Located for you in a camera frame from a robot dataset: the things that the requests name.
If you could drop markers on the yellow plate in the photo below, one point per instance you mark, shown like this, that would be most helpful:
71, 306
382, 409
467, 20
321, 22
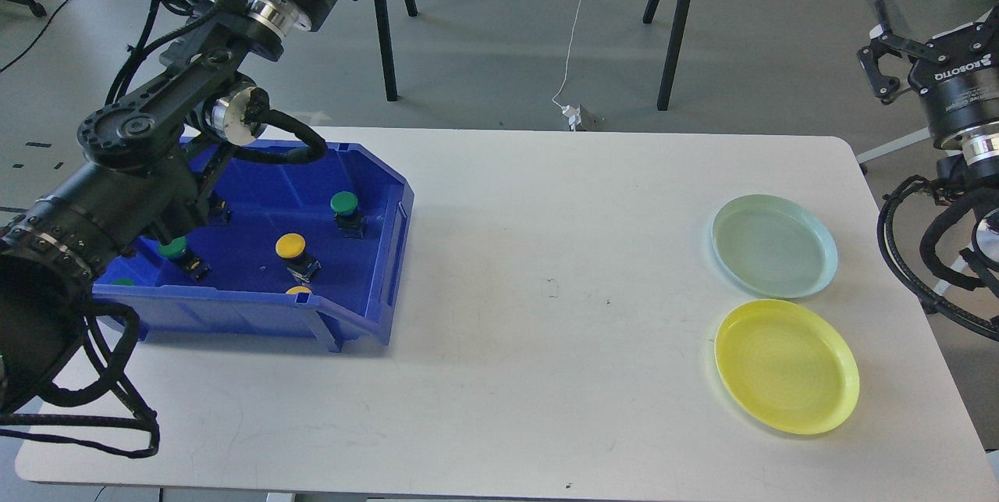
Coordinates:
787, 367

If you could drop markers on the yellow push button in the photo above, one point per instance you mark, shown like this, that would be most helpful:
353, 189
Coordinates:
291, 248
219, 213

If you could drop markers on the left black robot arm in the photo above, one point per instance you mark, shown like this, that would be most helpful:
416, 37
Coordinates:
177, 111

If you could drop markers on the blue plastic bin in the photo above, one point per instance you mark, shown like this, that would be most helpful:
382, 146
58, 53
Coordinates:
312, 251

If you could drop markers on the green push button in bin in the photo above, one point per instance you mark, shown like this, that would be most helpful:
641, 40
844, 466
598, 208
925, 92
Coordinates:
348, 217

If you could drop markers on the green push button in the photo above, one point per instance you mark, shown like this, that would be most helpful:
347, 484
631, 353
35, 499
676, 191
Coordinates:
348, 217
181, 254

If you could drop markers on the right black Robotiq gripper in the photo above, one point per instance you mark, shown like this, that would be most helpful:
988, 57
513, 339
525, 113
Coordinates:
954, 74

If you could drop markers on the light green plate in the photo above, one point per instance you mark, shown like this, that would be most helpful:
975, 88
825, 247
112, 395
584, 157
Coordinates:
773, 247

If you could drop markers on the right black tripod stand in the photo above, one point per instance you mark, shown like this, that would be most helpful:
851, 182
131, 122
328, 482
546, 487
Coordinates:
674, 45

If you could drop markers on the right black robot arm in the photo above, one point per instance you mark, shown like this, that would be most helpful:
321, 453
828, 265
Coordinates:
959, 246

